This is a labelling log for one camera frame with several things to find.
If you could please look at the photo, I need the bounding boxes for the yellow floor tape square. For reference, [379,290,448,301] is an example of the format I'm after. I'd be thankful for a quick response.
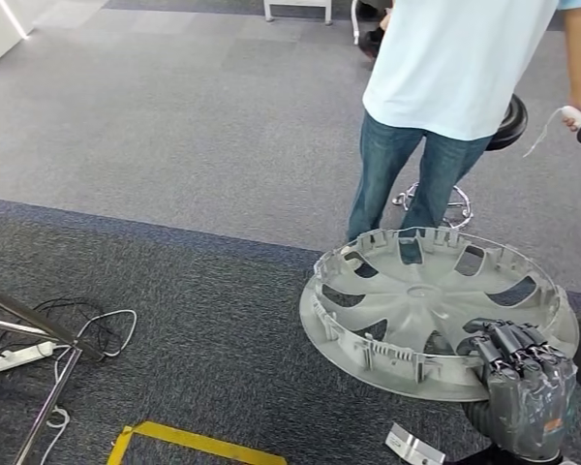
[106,419,289,465]

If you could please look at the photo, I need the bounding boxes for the white cable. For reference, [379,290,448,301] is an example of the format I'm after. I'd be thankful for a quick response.
[39,309,138,465]

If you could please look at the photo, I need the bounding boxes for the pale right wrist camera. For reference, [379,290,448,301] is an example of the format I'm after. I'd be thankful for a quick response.
[384,421,448,465]

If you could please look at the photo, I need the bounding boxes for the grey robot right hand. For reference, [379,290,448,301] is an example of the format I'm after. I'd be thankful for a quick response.
[456,317,581,463]

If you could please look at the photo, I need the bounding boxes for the white table frame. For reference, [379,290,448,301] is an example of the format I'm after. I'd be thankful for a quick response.
[263,0,334,27]

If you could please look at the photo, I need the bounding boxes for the black cables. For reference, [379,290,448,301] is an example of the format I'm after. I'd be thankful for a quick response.
[0,294,125,364]

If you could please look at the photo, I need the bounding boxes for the steel workbench table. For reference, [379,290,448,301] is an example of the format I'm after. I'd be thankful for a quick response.
[0,281,106,465]

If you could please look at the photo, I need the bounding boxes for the person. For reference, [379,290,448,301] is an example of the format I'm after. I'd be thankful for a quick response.
[346,0,560,265]

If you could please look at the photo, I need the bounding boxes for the grey plastic wheel cover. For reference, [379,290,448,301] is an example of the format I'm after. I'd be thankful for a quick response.
[298,226,581,404]

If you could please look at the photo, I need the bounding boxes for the white power strip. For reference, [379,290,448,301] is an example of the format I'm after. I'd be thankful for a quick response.
[0,340,58,375]

